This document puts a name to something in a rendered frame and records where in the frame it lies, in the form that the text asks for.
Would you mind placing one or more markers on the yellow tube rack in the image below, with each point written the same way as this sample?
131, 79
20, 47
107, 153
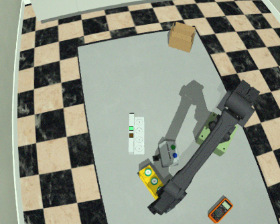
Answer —
146, 180

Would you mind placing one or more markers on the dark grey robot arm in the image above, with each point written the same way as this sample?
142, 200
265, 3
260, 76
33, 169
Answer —
220, 130

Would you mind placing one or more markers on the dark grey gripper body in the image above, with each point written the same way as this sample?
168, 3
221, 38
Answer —
173, 204

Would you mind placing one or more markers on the pale grey key housing panel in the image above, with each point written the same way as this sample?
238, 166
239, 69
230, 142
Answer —
168, 154

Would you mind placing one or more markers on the orange multimeter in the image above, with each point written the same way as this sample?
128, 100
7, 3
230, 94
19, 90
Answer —
220, 210

